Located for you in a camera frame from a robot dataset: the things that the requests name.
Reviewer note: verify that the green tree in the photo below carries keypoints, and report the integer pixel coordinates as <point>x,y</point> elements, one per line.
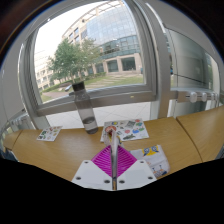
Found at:
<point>68,61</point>

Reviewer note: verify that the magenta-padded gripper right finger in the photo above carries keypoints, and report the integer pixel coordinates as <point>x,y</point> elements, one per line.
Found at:
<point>136,173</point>

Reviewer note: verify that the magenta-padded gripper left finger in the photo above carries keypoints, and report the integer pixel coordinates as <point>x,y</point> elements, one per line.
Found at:
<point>91,173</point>

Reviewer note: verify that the glass fronted building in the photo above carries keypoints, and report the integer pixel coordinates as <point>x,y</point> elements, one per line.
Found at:
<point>113,36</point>

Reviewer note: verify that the large colourful sticker sheet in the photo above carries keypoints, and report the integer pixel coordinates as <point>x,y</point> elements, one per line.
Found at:
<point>131,129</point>

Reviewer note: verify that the grey window frame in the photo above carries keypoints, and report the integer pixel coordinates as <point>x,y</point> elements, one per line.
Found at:
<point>100,98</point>

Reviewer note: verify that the white cartoon print towel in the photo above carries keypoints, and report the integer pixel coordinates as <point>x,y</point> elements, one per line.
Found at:
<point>155,160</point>

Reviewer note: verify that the small colourful sticker sheet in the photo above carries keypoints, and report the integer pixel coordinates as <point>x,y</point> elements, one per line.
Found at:
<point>49,133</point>

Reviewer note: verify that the clear grey drink bottle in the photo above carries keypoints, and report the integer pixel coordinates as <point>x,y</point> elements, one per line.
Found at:
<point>85,110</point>

